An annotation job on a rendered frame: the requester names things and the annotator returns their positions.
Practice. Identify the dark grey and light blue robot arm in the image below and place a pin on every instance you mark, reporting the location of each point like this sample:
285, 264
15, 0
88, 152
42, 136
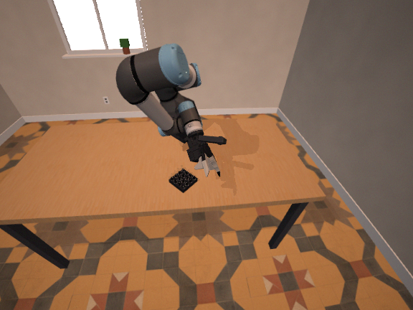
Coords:
155, 70

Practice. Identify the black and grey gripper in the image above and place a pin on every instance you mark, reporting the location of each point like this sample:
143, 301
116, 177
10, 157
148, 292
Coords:
201, 153

